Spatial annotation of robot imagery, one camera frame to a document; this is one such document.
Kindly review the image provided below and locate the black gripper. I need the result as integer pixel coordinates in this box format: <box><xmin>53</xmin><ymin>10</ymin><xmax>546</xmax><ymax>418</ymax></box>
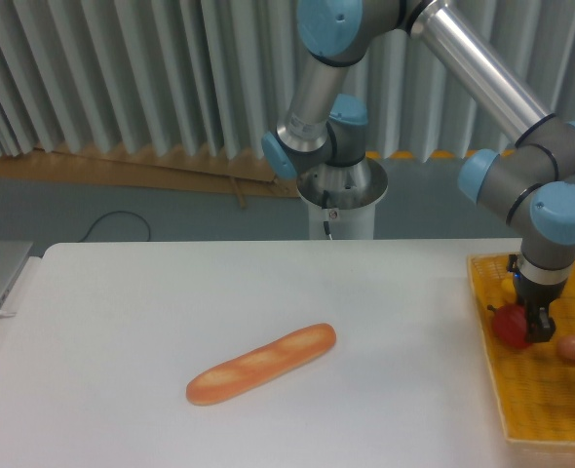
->
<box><xmin>513</xmin><ymin>273</ymin><xmax>566</xmax><ymax>343</ymax></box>

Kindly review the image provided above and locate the red toy bell pepper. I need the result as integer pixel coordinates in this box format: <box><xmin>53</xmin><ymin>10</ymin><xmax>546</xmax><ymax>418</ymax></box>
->
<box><xmin>487</xmin><ymin>304</ymin><xmax>532</xmax><ymax>349</ymax></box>

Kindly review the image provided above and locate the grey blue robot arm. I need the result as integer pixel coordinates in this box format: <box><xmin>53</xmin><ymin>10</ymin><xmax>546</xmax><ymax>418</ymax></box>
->
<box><xmin>261</xmin><ymin>1</ymin><xmax>575</xmax><ymax>343</ymax></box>

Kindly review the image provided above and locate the yellow toy bell pepper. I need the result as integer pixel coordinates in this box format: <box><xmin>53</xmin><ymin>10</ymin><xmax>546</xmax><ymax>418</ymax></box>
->
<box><xmin>500</xmin><ymin>277</ymin><xmax>518</xmax><ymax>303</ymax></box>

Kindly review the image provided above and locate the brown toy egg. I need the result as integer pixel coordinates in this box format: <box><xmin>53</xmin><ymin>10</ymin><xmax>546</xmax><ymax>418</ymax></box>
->
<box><xmin>556</xmin><ymin>334</ymin><xmax>575</xmax><ymax>363</ymax></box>

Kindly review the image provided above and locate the yellow woven basket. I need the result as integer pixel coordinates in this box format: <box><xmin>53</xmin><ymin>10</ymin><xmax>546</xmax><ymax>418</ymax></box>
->
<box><xmin>467</xmin><ymin>253</ymin><xmax>575</xmax><ymax>447</ymax></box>

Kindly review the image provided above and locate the toy baguette bread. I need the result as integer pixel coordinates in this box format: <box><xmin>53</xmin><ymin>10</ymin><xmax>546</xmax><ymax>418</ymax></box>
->
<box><xmin>185</xmin><ymin>323</ymin><xmax>336</xmax><ymax>406</ymax></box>

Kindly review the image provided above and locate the brown cardboard sheet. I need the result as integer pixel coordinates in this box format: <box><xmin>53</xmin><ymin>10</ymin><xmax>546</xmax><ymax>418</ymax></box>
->
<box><xmin>0</xmin><ymin>147</ymin><xmax>297</xmax><ymax>209</ymax></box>

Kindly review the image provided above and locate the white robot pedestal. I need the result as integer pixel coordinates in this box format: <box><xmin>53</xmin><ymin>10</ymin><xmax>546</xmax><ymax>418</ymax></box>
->
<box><xmin>296</xmin><ymin>158</ymin><xmax>388</xmax><ymax>240</ymax></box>

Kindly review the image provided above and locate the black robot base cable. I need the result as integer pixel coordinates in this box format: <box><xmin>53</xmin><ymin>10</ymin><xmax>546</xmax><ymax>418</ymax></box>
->
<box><xmin>321</xmin><ymin>189</ymin><xmax>335</xmax><ymax>241</ymax></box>

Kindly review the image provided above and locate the black floor cable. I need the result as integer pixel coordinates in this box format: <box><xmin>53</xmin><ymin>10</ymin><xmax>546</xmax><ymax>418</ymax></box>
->
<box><xmin>74</xmin><ymin>210</ymin><xmax>152</xmax><ymax>243</ymax></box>

